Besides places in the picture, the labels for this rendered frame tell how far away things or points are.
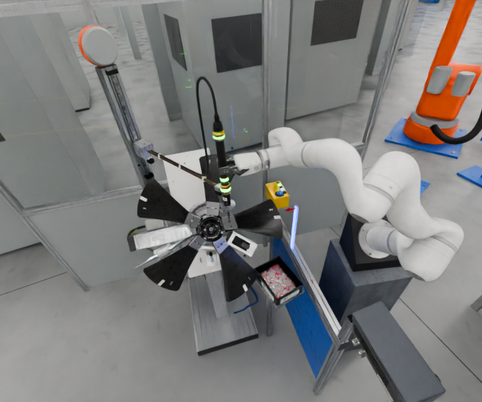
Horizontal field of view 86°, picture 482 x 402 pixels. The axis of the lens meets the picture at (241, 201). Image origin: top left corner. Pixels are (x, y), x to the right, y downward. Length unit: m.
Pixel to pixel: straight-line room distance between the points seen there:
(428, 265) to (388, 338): 0.28
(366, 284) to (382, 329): 0.48
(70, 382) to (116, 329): 0.41
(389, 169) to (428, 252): 0.38
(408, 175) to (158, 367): 2.01
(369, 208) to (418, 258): 0.37
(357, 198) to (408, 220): 0.20
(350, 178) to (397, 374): 0.56
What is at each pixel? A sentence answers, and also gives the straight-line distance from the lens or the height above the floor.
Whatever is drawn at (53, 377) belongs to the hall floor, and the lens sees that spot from 2.62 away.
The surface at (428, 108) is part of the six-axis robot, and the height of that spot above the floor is 0.52.
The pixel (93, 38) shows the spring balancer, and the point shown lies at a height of 1.92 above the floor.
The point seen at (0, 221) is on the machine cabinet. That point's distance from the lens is 3.39.
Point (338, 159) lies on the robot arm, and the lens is 0.76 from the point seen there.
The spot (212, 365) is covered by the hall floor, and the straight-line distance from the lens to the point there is 2.21.
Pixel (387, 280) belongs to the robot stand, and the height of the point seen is 0.93.
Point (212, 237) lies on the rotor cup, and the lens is 1.22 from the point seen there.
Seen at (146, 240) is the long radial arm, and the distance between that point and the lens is 1.40.
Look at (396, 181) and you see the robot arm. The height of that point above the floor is 1.66.
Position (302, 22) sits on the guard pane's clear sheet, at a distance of 1.79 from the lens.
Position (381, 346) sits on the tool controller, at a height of 1.23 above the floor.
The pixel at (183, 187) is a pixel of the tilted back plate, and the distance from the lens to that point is 1.48.
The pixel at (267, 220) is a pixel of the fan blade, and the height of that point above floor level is 1.17.
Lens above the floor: 2.10
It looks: 41 degrees down
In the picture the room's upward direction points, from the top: 4 degrees counter-clockwise
